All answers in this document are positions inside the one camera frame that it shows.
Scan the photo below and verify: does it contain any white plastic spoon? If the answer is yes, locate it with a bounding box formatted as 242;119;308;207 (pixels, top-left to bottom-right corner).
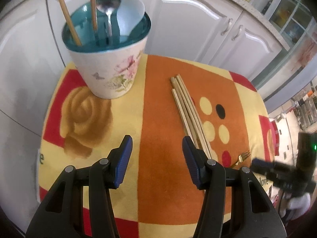
116;0;145;36

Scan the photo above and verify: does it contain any bamboo chopstick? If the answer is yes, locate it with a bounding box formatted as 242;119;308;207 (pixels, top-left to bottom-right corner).
176;75;212;159
90;0;98;32
58;0;82;46
172;88;198;148
170;75;212;159

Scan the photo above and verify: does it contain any silver metal spoon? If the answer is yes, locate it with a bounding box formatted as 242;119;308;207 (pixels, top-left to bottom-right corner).
96;0;121;43

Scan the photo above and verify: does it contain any white gloved hand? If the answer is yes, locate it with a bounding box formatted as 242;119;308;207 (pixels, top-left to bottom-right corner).
278;193;310;220

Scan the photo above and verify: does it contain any gold fork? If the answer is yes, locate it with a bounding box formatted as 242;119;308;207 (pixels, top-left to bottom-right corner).
230;151;251;168

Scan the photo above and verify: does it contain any colourful patterned blanket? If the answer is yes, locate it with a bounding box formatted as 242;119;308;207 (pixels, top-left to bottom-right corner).
38;54;275;237

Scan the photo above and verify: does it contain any white framed glass door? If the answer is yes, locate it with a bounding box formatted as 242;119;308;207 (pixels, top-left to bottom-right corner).
251;0;316;89

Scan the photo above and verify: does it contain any floral utensil holder teal insert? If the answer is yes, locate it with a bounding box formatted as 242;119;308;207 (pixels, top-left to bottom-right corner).
62;3;151;99

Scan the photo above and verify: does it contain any silver cabinet handle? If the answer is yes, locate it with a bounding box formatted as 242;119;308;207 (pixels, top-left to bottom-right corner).
220;18;234;36
232;25;243;41

